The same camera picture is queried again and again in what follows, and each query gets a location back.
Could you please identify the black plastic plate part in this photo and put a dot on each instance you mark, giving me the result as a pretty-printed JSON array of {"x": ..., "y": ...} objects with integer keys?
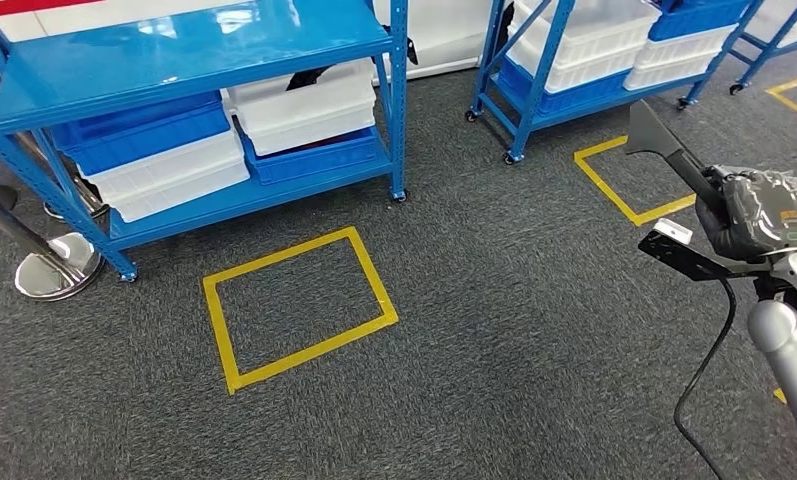
[{"x": 650, "y": 136}]

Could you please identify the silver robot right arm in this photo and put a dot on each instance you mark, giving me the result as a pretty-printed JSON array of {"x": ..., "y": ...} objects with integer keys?
[{"x": 789, "y": 344}]

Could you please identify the blue metal shelf rack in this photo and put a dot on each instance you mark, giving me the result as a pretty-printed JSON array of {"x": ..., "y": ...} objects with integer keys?
[
  {"x": 537, "y": 86},
  {"x": 173, "y": 60},
  {"x": 756, "y": 53}
]

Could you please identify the yellow floor tape square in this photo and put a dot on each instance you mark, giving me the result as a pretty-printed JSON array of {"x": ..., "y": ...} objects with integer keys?
[{"x": 378, "y": 298}]

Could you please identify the blue plastic bin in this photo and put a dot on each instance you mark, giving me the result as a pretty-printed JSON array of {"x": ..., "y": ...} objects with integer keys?
[
  {"x": 318, "y": 159},
  {"x": 140, "y": 132},
  {"x": 696, "y": 16},
  {"x": 570, "y": 99}
]

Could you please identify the white car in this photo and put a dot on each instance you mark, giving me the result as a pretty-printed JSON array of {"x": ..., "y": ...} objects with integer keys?
[{"x": 451, "y": 33}]

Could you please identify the long red barrier belt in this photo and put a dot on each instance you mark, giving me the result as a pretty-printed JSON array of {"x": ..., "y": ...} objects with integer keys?
[{"x": 34, "y": 6}]

